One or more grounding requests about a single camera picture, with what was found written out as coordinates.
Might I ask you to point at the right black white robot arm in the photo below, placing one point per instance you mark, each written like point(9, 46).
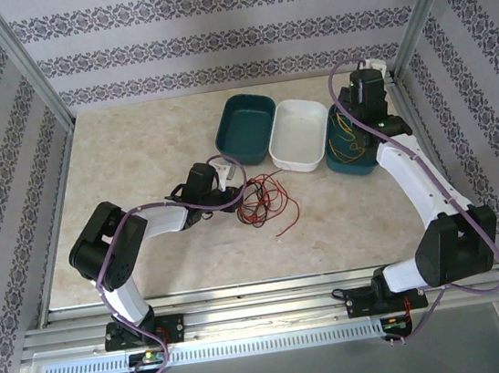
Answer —
point(413, 174)

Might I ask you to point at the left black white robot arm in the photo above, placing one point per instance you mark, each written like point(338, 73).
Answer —
point(166, 218)

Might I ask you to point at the teal plastic bin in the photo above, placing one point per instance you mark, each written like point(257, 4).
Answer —
point(246, 127)
point(348, 166)

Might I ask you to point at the white plastic bin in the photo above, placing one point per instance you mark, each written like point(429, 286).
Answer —
point(300, 134)

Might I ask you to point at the small circuit board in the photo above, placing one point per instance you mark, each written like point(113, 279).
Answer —
point(148, 357)
point(394, 321)

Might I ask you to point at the aluminium side rail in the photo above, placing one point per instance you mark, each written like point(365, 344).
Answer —
point(54, 230)
point(401, 95)

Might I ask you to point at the aluminium frame post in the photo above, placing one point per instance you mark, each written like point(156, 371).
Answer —
point(26, 64)
point(420, 12)

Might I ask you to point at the aluminium mounting rail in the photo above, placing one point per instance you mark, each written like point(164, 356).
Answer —
point(266, 313)

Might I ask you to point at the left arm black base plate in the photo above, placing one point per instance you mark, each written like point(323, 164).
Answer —
point(176, 328)

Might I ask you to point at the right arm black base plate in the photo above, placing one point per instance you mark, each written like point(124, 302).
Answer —
point(362, 306)

